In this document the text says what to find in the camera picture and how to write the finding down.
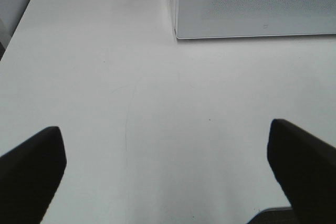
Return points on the white microwave oven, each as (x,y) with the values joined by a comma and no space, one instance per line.
(173,3)

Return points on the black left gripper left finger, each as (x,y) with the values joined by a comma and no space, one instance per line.
(30,176)

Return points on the white microwave door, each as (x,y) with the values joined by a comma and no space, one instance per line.
(257,3)

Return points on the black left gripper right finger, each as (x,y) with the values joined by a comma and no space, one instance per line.
(304,167)

